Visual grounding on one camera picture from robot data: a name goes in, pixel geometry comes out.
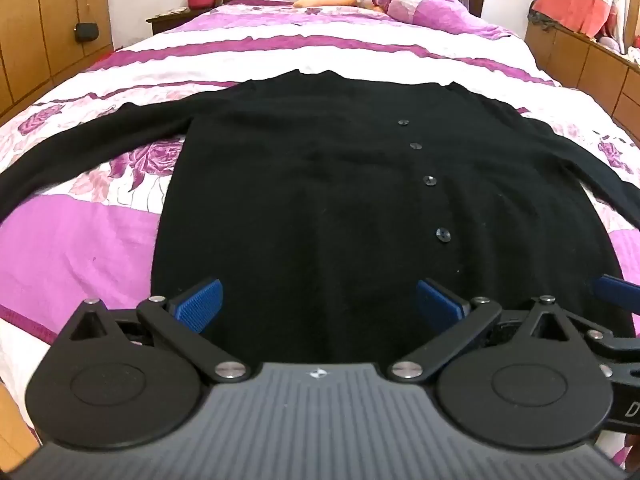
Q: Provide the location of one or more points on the wooden drawer cabinet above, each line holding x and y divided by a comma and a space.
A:
590, 70

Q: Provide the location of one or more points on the pile of clothes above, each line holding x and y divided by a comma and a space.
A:
575, 5

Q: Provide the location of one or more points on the wooden wardrobe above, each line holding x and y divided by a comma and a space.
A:
45, 20

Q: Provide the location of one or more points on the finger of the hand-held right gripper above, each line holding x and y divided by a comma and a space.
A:
620, 289
617, 344

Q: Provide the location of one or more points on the dark wooden nightstand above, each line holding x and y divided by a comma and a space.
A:
172, 20

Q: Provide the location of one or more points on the pink floral pillow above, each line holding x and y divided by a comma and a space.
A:
430, 10

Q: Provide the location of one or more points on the purple floral bedspread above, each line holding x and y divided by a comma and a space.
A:
90, 245

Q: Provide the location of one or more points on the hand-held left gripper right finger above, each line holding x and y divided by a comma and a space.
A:
437, 306

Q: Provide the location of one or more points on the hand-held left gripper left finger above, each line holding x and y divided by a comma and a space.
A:
200, 306

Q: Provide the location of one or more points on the black hanging pouch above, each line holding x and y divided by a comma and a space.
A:
85, 33

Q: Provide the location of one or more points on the orange plush toy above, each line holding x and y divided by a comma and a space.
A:
320, 2

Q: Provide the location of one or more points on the black button cardigan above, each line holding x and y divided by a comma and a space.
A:
325, 185

